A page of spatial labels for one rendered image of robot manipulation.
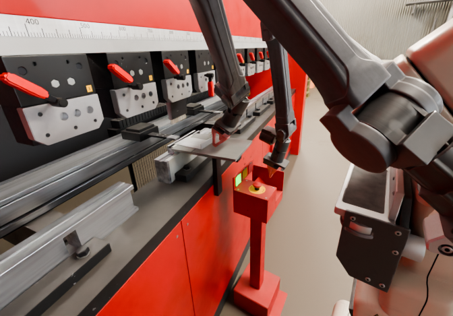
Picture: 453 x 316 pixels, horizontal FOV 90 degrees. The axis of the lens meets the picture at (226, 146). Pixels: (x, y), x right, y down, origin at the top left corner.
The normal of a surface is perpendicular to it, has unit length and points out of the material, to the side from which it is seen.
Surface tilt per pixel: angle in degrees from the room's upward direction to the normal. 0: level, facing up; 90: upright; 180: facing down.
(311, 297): 0
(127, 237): 0
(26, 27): 90
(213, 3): 116
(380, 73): 66
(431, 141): 56
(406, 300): 90
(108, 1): 90
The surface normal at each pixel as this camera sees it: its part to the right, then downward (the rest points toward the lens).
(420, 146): -0.07, -0.19
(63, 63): 0.91, 0.14
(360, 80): 0.11, -0.01
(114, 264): -0.04, -0.92
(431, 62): -0.62, 0.26
